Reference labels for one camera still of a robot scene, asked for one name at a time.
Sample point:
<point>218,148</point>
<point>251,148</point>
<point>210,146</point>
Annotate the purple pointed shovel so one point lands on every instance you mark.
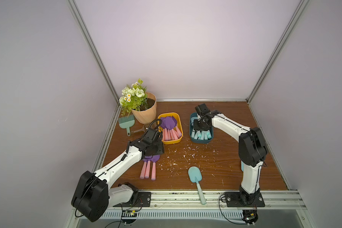
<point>165,131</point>

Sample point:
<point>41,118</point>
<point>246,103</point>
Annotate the beige flower pot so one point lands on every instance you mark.
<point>148,115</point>

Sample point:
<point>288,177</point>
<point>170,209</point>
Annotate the artificial flower plant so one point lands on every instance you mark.
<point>133,97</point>

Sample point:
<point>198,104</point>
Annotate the purple square shovel pink handle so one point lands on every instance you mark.
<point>178,132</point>

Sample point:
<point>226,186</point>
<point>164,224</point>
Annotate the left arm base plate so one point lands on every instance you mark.
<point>144,199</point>

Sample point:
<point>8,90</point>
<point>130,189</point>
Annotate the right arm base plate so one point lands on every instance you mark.
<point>233,199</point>

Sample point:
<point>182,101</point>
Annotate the aluminium front rail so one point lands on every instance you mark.
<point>189,199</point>

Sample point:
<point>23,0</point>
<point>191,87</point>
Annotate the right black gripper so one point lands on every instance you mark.
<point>201,125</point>

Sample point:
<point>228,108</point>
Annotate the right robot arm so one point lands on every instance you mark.
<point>252,148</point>

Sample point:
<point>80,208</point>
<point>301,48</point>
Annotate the yellow storage box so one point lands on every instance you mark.
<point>177,119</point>

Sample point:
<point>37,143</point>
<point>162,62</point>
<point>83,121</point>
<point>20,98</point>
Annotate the dark teal storage box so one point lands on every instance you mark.
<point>195,140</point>

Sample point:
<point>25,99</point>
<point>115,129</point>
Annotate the right circuit board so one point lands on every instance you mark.
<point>250,217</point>

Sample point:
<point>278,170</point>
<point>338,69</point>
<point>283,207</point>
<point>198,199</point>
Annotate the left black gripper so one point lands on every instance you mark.
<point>161,147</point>

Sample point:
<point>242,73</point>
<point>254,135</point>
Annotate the green small brush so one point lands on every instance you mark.
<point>126,123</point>

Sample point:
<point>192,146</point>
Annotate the purple shovel lowest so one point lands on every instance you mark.
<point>169,135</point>

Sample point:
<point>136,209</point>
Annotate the circuit board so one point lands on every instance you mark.
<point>250,217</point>
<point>129,217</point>

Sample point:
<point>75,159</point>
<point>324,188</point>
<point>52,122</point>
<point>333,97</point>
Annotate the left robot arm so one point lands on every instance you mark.
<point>94,193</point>

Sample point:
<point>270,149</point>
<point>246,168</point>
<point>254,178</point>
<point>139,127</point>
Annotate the left circuit board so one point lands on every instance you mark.
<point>129,217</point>

